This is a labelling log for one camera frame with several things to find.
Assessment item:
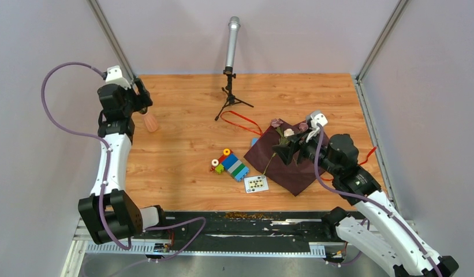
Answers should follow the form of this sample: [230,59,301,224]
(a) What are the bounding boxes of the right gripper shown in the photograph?
[271,128,338,177]

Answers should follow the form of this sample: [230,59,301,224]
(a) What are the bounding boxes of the red ribbon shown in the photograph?
[219,110,377,182]

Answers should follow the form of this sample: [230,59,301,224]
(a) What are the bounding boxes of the white artificial rose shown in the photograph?
[275,127,294,145]

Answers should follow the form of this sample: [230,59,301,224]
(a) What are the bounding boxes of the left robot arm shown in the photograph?
[78,78,169,245]

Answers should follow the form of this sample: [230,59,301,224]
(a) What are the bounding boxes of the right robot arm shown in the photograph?
[273,132,459,276]

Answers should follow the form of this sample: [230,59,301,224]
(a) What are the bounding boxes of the pink ribbed vase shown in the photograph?
[141,111,159,132]

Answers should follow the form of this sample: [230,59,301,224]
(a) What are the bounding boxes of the dark pink artificial flower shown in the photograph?
[298,122,309,133]

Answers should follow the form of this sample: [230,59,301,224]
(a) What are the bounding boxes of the purple artificial flower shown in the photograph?
[270,118,283,128]

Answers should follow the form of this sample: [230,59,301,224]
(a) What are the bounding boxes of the nine of spades card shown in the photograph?
[244,175,269,193]

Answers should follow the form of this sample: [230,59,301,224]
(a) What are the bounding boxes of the multicolour toy brick car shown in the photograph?
[210,148,250,182]

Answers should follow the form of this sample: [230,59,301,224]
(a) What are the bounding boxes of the green toy block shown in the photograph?
[214,164,225,174]

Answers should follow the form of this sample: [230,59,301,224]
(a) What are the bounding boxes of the black tripod stand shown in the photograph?
[214,70,254,121]

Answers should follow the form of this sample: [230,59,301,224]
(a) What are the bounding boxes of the silver microphone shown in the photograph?
[223,16,241,75]

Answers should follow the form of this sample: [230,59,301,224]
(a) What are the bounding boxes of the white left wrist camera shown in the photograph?
[105,65,132,89]

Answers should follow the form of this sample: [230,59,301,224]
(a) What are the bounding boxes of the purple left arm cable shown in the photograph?
[40,62,207,264]

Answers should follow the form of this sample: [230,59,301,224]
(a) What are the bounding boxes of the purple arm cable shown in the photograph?
[313,123,446,277]
[40,62,207,264]

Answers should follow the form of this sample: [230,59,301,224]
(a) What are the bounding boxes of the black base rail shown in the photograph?
[132,211,346,252]

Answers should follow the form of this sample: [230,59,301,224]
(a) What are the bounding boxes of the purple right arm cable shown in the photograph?
[313,123,446,277]

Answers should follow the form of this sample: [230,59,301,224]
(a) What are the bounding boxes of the white slotted cable duct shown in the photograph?
[85,240,327,259]

